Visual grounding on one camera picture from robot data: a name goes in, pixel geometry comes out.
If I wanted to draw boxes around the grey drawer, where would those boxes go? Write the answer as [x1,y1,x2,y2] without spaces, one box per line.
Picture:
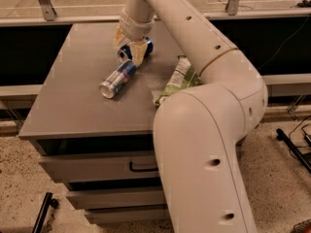
[85,206,170,224]
[39,152,159,183]
[66,186,166,210]

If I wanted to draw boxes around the black bar on right floor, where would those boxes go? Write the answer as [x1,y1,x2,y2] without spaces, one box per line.
[276,128,311,174]

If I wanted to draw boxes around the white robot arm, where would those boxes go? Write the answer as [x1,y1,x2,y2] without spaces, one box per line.
[116,0,267,233]

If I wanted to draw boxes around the black cable on wall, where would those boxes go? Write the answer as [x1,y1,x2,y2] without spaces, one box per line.
[257,15,311,71]

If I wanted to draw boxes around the silver blue energy drink can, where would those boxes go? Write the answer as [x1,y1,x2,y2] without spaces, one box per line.
[99,59,137,99]

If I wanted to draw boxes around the left metal window post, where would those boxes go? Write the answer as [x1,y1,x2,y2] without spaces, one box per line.
[38,0,56,21]

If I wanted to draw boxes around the black bar lower left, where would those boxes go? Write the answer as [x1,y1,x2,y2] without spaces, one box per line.
[32,192,59,233]

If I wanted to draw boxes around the grey top drawer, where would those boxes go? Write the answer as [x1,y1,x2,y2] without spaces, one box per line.
[39,152,159,183]

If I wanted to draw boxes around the grey bottom drawer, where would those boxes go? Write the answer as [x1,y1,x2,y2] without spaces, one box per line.
[85,206,170,224]

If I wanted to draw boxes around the green chip bag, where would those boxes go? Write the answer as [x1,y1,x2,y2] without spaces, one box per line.
[155,55,202,107]

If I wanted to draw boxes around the black drawer handle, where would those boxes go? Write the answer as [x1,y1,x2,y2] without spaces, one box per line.
[128,161,158,173]

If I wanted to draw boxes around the blue pepsi can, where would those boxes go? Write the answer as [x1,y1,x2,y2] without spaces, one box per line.
[118,37,154,65]

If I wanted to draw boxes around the black cables on right floor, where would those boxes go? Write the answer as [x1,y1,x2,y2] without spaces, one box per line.
[287,115,311,162]

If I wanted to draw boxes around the grey middle drawer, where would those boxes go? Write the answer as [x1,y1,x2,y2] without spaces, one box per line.
[66,186,166,210]

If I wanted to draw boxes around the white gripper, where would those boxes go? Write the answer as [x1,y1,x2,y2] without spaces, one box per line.
[113,8,155,66]

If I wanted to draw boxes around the grey drawer cabinet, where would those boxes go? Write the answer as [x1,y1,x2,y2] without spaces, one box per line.
[17,19,247,225]

